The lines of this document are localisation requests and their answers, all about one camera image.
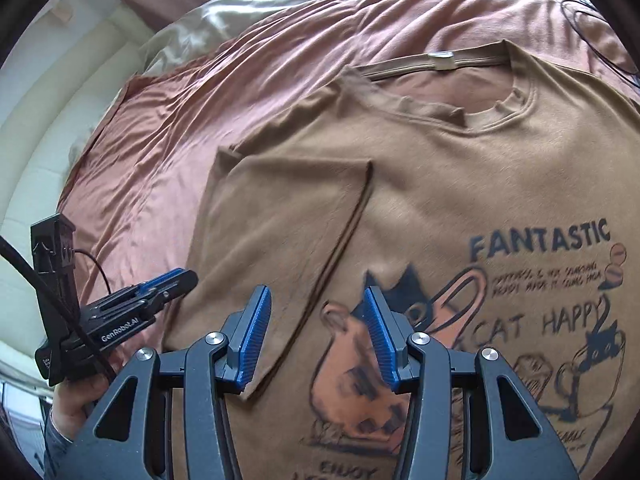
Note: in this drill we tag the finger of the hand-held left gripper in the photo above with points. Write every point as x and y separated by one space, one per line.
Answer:
162 277

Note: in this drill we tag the cream wall hanging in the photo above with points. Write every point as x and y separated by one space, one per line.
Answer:
62 9

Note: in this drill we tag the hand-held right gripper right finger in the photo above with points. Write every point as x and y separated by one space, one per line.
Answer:
380 335

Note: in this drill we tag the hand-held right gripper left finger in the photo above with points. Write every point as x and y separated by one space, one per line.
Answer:
252 335

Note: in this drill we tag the person's left hand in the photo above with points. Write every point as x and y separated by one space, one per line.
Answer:
70 405

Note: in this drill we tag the white padded headboard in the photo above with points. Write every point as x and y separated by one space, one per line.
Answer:
50 135

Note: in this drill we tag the brown printed T-shirt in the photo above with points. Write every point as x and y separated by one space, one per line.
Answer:
425 185

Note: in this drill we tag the pink-brown blanket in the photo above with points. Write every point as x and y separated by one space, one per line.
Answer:
250 85

